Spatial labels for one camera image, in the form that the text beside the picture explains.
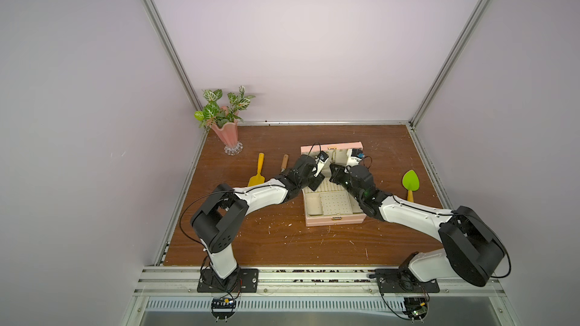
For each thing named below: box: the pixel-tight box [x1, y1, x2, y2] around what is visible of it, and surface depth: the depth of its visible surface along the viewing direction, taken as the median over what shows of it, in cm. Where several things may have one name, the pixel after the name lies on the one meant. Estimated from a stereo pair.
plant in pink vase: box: [194, 86, 256, 156], surface depth 96 cm
